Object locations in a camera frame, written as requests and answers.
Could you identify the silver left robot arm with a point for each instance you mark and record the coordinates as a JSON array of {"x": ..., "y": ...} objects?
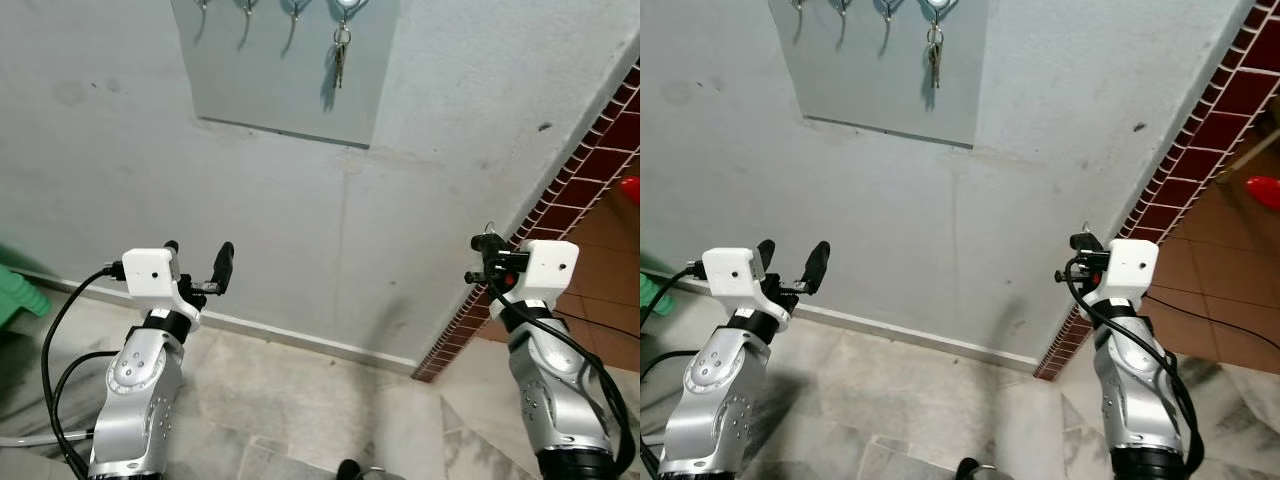
[
  {"x": 715, "y": 400},
  {"x": 140, "y": 400}
]

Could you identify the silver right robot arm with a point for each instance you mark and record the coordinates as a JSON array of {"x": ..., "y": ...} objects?
[
  {"x": 1135, "y": 400},
  {"x": 555, "y": 400}
]

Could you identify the green plastic stool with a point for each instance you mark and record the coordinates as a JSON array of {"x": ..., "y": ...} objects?
[
  {"x": 655, "y": 295},
  {"x": 20, "y": 290}
]

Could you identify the red plastic object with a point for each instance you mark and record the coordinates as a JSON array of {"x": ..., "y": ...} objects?
[
  {"x": 1265, "y": 192},
  {"x": 631, "y": 190}
]

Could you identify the hanging key bunch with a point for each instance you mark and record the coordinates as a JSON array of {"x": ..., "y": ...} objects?
[
  {"x": 341, "y": 60},
  {"x": 935, "y": 60}
]

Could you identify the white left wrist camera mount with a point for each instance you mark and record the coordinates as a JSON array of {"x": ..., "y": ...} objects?
[
  {"x": 150, "y": 272},
  {"x": 732, "y": 272}
]

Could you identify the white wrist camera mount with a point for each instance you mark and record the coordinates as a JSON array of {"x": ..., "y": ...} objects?
[
  {"x": 150, "y": 272},
  {"x": 548, "y": 268},
  {"x": 732, "y": 272},
  {"x": 1128, "y": 268}
]

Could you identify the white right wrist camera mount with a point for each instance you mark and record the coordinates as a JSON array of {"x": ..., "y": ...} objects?
[
  {"x": 548, "y": 268},
  {"x": 1128, "y": 268}
]

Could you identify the grey wall board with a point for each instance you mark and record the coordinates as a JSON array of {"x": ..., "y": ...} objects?
[
  {"x": 270, "y": 80},
  {"x": 860, "y": 80}
]

